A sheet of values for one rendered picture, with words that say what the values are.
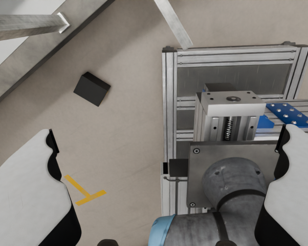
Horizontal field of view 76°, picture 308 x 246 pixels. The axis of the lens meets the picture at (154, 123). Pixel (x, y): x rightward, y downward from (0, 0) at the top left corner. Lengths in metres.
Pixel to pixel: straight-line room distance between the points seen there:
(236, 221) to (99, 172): 1.73
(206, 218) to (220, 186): 0.10
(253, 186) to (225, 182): 0.06
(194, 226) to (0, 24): 0.53
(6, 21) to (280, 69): 1.32
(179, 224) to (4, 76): 0.82
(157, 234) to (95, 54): 1.30
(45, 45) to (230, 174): 0.72
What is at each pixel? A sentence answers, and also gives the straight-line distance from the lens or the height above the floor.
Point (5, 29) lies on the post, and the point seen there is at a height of 1.01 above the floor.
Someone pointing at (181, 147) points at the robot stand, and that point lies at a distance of 1.51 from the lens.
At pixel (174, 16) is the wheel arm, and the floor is 0.83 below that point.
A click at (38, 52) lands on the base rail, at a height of 0.70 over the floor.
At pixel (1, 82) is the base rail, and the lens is 0.98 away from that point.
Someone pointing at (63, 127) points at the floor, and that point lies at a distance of 1.85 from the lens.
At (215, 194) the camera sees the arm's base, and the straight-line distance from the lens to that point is 0.50.
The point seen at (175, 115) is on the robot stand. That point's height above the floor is 0.23.
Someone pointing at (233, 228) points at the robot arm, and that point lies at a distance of 0.42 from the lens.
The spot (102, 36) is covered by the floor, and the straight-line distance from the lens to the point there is 1.49.
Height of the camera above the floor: 1.43
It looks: 61 degrees down
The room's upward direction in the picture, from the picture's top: 176 degrees counter-clockwise
